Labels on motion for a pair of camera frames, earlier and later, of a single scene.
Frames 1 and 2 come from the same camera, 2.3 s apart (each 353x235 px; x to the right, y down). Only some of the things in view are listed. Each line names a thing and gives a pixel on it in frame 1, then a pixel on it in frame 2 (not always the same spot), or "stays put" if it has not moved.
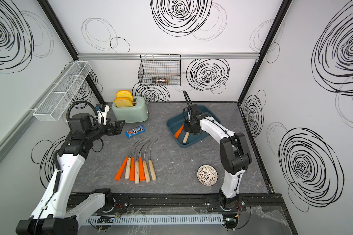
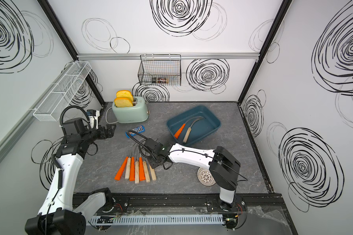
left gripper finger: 119,128 to 112,130
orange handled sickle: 176,135 stays put
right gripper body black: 189,127 to 153,161
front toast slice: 123,102 stays put
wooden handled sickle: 186,138 stays put
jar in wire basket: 162,80 stays put
